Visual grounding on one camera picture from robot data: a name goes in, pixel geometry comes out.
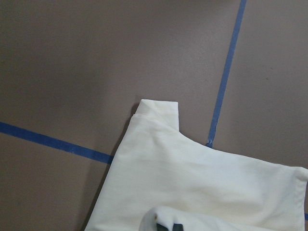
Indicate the cream long sleeve shirt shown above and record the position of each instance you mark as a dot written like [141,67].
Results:
[159,173]

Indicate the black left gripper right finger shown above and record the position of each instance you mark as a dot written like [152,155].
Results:
[177,225]

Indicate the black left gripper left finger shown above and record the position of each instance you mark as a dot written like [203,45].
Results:
[162,225]

